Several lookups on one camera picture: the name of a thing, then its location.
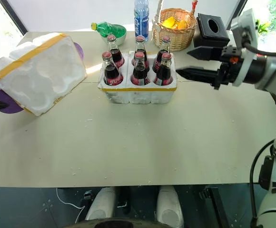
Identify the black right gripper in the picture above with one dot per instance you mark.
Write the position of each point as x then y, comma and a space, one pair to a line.
228, 59

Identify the white foam box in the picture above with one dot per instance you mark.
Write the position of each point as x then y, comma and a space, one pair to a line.
40, 71

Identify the black tissue box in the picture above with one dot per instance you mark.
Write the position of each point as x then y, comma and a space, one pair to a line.
210, 33

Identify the glass cola bottle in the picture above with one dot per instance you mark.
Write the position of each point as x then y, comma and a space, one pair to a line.
140, 46
111, 74
165, 45
140, 74
117, 57
164, 74

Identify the white foam bottle crate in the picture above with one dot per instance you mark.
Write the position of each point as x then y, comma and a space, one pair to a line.
138, 96

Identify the purple round plate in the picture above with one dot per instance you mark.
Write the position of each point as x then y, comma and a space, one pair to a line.
8, 108
80, 51

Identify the woven wicker basket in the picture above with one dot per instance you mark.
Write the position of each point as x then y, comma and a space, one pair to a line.
176, 38

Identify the orange fruit piece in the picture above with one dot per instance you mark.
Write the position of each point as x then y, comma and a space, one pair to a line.
182, 24

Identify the yellow fruit piece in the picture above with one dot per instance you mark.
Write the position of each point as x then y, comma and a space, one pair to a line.
168, 23

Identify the red and white stick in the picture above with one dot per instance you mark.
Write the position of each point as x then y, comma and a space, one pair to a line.
194, 4

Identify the green plant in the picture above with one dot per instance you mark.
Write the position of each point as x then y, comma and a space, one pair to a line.
263, 26

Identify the blue labelled water bottle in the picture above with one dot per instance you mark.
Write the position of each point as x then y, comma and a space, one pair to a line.
141, 21

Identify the pale green bowl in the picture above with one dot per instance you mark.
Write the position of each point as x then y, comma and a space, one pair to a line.
121, 39

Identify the crushed green plastic bottle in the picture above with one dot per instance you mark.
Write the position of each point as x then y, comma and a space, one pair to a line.
109, 29

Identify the black metal stand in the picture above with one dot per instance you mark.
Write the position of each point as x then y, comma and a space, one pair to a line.
215, 204

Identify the white rounded robot leg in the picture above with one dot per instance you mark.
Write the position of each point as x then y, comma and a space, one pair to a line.
102, 202
169, 204

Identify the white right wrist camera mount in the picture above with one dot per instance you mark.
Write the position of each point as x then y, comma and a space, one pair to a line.
244, 26

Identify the black window frame post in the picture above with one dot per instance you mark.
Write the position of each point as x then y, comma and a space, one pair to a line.
15, 14

